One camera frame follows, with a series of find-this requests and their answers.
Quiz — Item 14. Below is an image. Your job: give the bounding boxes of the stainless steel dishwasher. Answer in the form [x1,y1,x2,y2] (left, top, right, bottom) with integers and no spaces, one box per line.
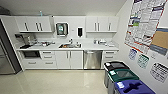
[82,50,104,71]

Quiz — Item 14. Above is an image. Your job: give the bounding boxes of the steel kitchen sink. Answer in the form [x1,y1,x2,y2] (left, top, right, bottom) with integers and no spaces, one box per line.
[58,42,83,50]

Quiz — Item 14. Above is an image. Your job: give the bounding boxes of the chrome faucet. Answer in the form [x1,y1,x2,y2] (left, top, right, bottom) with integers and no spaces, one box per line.
[67,38,75,46]

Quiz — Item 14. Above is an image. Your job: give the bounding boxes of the black soap dispenser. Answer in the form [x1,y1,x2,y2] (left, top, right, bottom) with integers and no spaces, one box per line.
[76,26,84,38]

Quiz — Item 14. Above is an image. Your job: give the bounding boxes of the white under-sink cabinet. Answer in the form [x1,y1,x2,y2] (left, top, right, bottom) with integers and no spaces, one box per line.
[54,50,84,70]

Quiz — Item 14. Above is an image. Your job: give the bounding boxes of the white drawer stack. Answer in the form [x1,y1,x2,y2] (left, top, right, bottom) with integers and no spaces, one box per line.
[102,50,119,70]
[39,50,57,70]

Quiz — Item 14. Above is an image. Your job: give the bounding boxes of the steel paper towel dispenser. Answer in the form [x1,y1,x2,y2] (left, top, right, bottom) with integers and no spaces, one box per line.
[54,22,70,37]

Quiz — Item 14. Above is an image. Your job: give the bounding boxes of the grey bin black lid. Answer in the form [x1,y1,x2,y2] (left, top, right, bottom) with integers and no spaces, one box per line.
[102,60,130,90]

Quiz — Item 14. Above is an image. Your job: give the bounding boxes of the grey bin green lid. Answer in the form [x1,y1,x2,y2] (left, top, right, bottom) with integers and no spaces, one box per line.
[107,68,141,94]

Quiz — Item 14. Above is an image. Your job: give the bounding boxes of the black built-in microwave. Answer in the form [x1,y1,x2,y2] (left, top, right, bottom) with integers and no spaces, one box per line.
[20,50,42,60]

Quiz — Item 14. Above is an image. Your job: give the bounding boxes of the bottle on cabinet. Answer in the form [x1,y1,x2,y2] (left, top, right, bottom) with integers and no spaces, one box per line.
[38,10,45,18]

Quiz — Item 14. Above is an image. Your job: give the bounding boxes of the black coffee machine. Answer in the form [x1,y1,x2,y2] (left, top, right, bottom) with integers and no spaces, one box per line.
[14,32,37,50]

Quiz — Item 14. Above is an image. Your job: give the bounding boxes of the stainless steel refrigerator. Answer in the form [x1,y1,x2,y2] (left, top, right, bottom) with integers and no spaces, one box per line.
[0,19,23,75]

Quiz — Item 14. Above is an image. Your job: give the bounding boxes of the small blue wall sign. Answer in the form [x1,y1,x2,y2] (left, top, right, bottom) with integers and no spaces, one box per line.
[127,47,139,62]

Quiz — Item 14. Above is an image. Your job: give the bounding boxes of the white wall cabinet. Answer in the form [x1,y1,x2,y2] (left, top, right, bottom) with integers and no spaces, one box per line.
[14,15,55,34]

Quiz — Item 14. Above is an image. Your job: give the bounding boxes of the small green wall sign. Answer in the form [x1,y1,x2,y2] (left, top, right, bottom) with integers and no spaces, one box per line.
[136,53,151,70]

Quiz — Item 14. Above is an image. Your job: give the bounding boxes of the wall notice board posters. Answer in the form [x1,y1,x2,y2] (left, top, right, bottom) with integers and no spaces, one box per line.
[124,0,168,56]

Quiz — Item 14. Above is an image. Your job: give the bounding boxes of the small white wall sign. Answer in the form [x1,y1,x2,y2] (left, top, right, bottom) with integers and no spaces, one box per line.
[149,61,168,85]

